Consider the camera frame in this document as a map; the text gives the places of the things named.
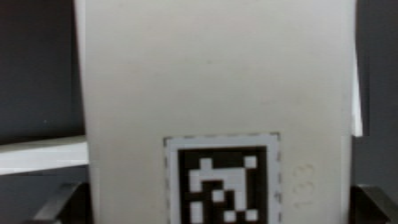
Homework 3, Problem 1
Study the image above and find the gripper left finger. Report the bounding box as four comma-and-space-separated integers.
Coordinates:
23, 182, 92, 224

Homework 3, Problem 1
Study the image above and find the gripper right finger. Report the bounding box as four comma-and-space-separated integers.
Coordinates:
348, 185, 398, 224

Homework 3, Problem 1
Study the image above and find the small white tagged box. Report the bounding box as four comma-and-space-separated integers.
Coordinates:
73, 0, 355, 224

